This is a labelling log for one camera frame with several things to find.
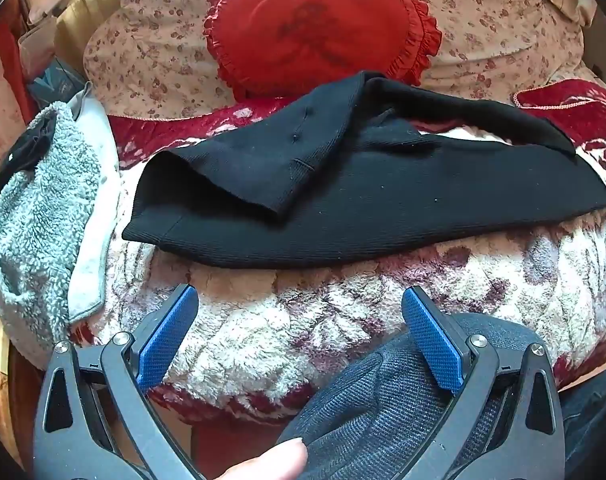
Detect black cloth strap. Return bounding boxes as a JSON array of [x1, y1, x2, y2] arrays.
[[0, 125, 51, 211]]

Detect dark red trimmed cushion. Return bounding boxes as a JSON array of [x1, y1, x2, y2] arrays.
[[513, 79, 606, 133]]

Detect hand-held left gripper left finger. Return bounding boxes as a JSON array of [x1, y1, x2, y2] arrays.
[[33, 284, 204, 480]]

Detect red heart-shaped frilled pillow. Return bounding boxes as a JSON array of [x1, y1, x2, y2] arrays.
[[206, 0, 442, 103]]

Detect grey fleece garment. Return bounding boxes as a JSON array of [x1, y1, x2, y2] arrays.
[[0, 82, 121, 356]]

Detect red hanging cloth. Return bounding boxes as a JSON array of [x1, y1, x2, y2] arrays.
[[0, 7, 36, 121]]

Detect tan cardboard box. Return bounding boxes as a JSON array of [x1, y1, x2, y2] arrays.
[[25, 0, 126, 73]]

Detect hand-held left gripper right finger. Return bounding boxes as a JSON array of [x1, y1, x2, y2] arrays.
[[402, 287, 566, 480]]

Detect black pants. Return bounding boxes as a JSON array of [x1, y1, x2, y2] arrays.
[[122, 71, 606, 268]]

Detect red and white fleece blanket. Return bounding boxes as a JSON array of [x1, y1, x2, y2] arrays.
[[68, 80, 606, 431]]

